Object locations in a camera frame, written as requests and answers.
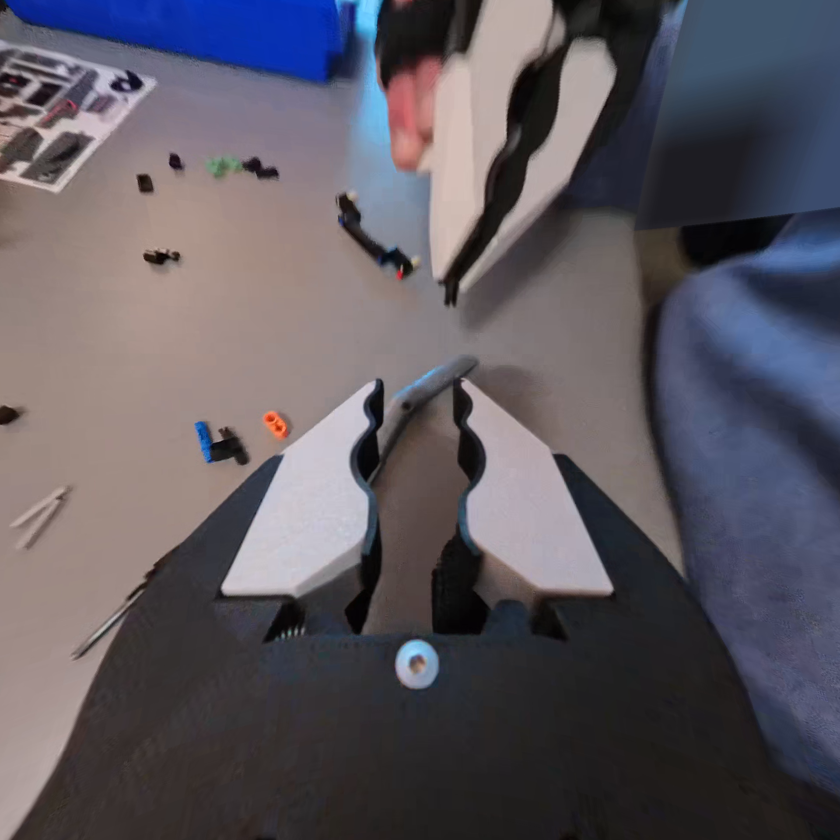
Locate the blue storage bin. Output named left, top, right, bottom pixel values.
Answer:
left=7, top=0, right=355, bottom=83

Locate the person's right hand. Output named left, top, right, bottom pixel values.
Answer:
left=386, top=56, right=443, bottom=174

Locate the black lego axle with lever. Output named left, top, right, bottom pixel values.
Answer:
left=70, top=564, right=165, bottom=660

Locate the black lego axle connector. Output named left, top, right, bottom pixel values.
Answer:
left=211, top=427, right=252, bottom=467

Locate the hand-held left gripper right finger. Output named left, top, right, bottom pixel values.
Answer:
left=453, top=378, right=616, bottom=632

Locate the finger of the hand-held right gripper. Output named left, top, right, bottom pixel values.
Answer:
left=451, top=36, right=619, bottom=293
left=428, top=0, right=553, bottom=282

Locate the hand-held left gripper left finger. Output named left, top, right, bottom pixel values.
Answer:
left=220, top=379, right=386, bottom=632

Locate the sticker sheet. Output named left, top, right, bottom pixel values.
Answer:
left=0, top=41, right=158, bottom=194

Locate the grey curved lego panel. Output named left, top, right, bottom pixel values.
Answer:
left=374, top=354, right=480, bottom=483

